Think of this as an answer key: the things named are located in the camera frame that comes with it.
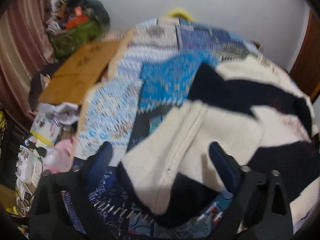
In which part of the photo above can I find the white and black knit sweater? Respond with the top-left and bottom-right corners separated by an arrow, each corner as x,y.
117,56 -> 319,228

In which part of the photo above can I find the wooden folding lap table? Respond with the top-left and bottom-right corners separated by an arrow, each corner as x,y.
37,39 -> 123,106

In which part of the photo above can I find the blue patchwork bedspread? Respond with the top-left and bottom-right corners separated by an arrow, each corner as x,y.
62,16 -> 288,239

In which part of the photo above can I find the brown wooden door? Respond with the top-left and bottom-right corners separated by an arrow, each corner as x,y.
290,10 -> 320,102

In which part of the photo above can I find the green storage basket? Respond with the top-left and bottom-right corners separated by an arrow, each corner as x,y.
49,21 -> 102,59

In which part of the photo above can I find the striped pink curtain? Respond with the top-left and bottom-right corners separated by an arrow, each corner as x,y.
1,0 -> 54,130

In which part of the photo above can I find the orange box in basket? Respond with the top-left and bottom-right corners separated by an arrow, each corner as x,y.
66,15 -> 89,30

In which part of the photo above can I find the yellow foam tube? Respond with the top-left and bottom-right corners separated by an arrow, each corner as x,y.
166,8 -> 194,22

